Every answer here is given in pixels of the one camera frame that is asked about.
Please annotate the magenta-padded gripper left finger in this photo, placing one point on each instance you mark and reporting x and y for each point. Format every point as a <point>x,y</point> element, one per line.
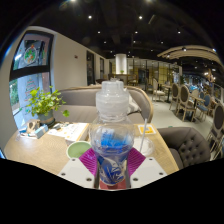
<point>78,171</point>

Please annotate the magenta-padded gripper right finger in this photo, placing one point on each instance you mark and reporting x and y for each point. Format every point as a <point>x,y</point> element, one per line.
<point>146,171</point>

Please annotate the clear blue-labelled water bottle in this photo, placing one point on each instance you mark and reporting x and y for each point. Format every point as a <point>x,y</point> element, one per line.
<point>111,140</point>

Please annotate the pale green mug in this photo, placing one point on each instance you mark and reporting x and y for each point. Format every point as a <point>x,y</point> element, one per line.
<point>77,149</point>

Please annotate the white printed menu booklet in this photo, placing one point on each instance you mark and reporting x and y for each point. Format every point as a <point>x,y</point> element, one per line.
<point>68,131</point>

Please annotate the yellow card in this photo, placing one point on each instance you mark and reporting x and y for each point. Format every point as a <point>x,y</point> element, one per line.
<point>148,129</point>

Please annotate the dark grey tufted chair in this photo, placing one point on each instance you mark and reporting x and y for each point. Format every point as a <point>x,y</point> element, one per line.
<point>190,145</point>

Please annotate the teal white tissue box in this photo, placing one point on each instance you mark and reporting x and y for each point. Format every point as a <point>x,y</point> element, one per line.
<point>41,131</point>

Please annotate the small wooden stand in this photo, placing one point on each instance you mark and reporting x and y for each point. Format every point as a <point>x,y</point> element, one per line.
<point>32,126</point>

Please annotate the grey white chevron cushion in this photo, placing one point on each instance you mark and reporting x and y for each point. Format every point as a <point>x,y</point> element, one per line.
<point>133,107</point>

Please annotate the small blue pack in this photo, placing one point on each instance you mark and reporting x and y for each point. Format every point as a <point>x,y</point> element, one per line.
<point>22,130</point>

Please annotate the grey curved sofa bench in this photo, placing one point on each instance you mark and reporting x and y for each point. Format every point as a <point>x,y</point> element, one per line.
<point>78,100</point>

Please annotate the green potted plant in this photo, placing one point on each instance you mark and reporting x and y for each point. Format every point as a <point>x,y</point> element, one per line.
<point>43,101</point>

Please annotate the group of dining chairs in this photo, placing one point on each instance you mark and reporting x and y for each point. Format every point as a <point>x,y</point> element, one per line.
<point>185,100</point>

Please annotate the window with festive stickers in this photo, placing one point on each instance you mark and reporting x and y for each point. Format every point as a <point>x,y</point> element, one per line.
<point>31,73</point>

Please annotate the white round column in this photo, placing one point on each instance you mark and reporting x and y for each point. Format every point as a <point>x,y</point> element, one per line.
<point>121,63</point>

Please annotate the group of ceiling spotlights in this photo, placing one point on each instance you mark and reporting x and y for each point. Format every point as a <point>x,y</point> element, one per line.
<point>140,17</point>

